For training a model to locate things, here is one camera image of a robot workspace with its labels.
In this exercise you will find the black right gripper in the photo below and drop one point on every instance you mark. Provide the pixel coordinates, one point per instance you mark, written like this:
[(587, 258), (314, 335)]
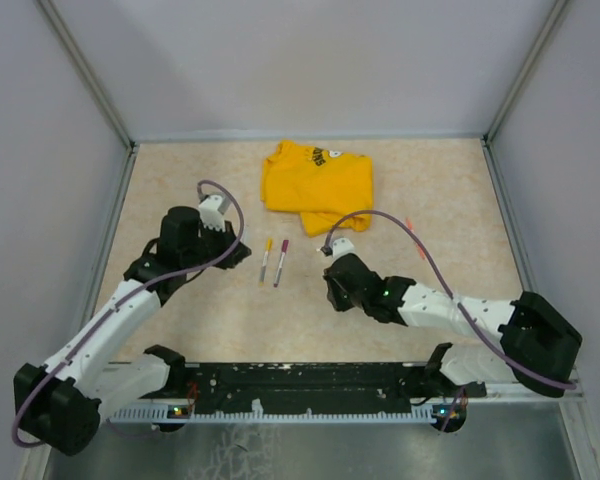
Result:
[(339, 303)]

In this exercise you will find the white purple-end pen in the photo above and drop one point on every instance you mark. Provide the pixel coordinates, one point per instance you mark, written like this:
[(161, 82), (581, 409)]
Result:
[(279, 269)]

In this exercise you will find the white yellow whiteboard marker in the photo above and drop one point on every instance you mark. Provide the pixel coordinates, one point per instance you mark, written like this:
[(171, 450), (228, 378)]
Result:
[(263, 268)]

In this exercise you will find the orange pink highlighter pen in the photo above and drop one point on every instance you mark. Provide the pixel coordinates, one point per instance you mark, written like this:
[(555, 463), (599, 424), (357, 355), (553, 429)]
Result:
[(415, 239)]

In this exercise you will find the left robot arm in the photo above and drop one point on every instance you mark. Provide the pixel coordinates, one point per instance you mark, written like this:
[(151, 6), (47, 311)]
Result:
[(63, 402)]

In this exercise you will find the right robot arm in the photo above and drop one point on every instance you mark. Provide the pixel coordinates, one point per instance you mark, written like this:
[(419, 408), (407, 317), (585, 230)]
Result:
[(525, 340)]

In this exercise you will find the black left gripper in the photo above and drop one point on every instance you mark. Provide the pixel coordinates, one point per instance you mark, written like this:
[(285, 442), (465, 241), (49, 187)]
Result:
[(227, 238)]

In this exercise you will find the yellow folded t-shirt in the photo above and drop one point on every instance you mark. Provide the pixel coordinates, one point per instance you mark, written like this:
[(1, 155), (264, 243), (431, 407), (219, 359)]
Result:
[(320, 185)]

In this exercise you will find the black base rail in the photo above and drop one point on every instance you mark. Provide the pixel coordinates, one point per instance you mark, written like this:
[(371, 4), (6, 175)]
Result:
[(296, 393)]

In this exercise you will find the aluminium frame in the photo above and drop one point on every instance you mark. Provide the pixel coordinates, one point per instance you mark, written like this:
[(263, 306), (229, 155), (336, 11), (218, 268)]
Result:
[(308, 110)]

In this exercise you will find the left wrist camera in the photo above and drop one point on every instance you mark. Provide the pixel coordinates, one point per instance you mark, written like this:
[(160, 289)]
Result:
[(211, 211)]

